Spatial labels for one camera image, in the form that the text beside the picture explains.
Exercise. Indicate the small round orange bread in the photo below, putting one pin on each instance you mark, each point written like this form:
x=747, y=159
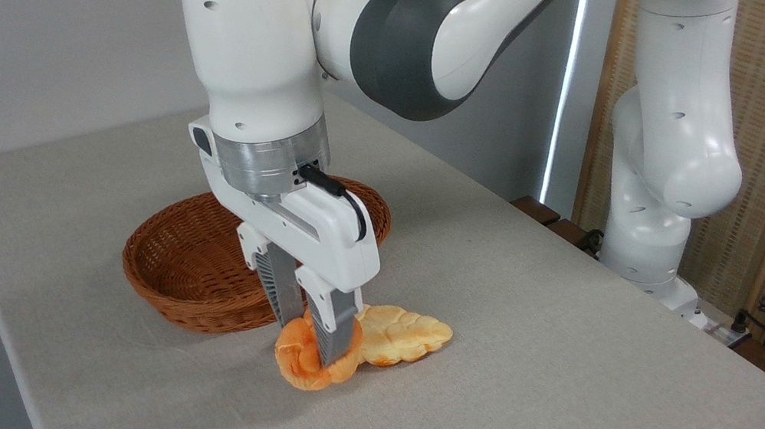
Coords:
x=298, y=371

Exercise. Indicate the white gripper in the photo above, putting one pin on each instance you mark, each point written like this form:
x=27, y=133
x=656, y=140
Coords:
x=317, y=235

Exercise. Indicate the brown wicker basket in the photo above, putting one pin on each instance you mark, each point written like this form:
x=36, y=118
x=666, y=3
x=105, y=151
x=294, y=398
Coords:
x=183, y=290

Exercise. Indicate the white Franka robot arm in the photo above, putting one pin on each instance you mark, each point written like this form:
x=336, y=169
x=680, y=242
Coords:
x=254, y=53

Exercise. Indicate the flat pale leaf-shaped bread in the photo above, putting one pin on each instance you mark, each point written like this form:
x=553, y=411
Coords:
x=409, y=332

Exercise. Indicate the dark brown wooden slat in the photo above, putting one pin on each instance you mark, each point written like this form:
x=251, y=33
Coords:
x=535, y=209
x=569, y=234

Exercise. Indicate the grey tablecloth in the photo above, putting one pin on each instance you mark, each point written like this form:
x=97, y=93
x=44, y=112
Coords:
x=555, y=391

